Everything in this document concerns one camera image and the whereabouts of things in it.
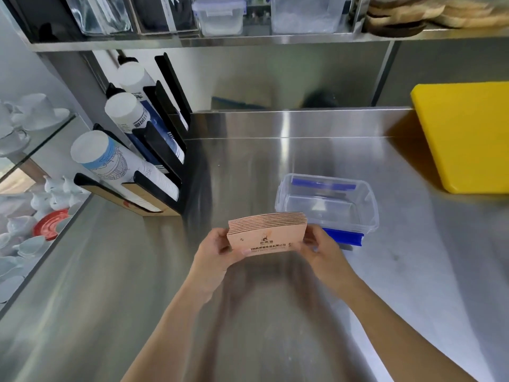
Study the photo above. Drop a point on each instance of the person's left hand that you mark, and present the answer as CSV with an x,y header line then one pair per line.
x,y
208,260

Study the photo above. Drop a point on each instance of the person's right hand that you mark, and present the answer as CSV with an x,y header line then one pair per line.
x,y
328,260

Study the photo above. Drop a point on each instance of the person's right thumb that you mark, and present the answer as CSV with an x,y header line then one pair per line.
x,y
304,250

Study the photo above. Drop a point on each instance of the person's left thumb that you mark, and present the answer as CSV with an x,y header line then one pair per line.
x,y
238,256

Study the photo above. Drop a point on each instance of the stack of brown cup sleeves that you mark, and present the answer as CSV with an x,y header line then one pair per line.
x,y
266,234

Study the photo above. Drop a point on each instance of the person's left forearm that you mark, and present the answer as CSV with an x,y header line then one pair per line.
x,y
171,334

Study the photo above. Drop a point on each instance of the person's right forearm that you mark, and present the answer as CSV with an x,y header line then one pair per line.
x,y
397,334

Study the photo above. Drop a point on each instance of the clear plastic container blue clips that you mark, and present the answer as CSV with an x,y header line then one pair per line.
x,y
330,202

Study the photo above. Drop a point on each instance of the black cup dispenser rack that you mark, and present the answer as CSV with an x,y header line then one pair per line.
x,y
163,155

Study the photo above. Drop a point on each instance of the large white paper cup stack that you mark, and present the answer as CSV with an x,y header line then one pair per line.
x,y
111,163

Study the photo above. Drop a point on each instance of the medium white paper cup stack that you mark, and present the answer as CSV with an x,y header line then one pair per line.
x,y
127,113

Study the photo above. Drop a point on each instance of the red and white saucer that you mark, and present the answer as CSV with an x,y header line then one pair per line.
x,y
49,224

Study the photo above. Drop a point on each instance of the group of white creamer pitchers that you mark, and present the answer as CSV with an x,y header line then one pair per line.
x,y
55,196

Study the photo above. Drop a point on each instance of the yellow cutting board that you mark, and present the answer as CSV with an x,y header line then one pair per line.
x,y
465,135

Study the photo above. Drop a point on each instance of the small white paper cup stack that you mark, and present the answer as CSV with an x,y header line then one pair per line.
x,y
133,77

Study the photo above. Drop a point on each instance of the glass display cabinet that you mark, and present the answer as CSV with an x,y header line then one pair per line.
x,y
51,155

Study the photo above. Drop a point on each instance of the stainless steel shelf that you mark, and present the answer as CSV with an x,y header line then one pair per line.
x,y
238,40

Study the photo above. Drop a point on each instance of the pile of white cups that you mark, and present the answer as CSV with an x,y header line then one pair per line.
x,y
20,250

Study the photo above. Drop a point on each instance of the clear plastic bin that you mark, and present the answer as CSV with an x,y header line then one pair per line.
x,y
306,15

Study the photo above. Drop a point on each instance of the clear lidded food container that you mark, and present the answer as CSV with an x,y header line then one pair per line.
x,y
218,15

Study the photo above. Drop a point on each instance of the white cup on saucer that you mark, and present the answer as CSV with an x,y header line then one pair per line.
x,y
37,111

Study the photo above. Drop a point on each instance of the black storage bin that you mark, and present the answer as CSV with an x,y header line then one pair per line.
x,y
163,13

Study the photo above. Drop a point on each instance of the white porcelain cup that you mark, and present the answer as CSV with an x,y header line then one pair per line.
x,y
12,139

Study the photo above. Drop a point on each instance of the stack of wooden coasters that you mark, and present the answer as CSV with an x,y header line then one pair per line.
x,y
417,15

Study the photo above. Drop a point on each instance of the clear glossy storage bin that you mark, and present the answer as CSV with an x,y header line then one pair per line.
x,y
99,13

